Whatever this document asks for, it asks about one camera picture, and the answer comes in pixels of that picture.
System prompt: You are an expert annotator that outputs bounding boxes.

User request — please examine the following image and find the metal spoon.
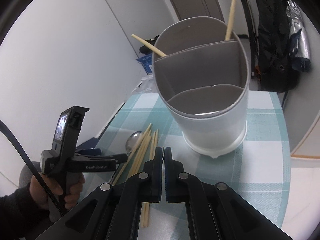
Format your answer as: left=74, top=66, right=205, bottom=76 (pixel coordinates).
left=125, top=131, right=142, bottom=154

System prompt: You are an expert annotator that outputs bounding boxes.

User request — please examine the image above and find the operator left hand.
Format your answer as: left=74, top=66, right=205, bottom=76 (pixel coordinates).
left=29, top=174, right=85, bottom=210

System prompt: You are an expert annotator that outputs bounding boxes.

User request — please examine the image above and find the wooden chopstick right pair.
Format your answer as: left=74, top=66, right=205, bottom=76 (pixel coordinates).
left=140, top=132, right=156, bottom=228

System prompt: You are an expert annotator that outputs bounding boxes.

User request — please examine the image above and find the navy jordan shoe box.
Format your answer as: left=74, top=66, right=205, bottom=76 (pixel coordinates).
left=75, top=137, right=102, bottom=156

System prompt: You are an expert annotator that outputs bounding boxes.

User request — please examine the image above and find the teal plaid tablecloth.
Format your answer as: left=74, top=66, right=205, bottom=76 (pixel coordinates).
left=97, top=91, right=291, bottom=226

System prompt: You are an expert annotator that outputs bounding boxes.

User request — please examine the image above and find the grey plastic mailer bag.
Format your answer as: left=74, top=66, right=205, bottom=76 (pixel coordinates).
left=131, top=74, right=157, bottom=95

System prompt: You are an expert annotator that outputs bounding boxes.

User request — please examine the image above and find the white utensil holder cup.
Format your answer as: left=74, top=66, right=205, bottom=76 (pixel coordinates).
left=152, top=16, right=250, bottom=158

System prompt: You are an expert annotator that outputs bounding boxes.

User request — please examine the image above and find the blue facial tissue box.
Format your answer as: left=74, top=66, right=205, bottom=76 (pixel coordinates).
left=136, top=54, right=152, bottom=75

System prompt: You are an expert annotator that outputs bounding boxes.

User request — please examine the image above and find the black framed glass door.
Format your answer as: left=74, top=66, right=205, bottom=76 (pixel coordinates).
left=240, top=0, right=259, bottom=78

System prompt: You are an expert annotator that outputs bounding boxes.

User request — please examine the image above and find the black backpack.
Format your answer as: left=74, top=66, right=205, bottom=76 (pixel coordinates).
left=256, top=0, right=299, bottom=93

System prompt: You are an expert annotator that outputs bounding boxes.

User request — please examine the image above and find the silver folded umbrella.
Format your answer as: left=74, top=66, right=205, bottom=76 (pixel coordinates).
left=286, top=0, right=311, bottom=73

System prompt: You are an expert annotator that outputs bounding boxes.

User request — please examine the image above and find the black cable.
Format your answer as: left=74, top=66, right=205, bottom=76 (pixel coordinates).
left=0, top=119, right=67, bottom=218

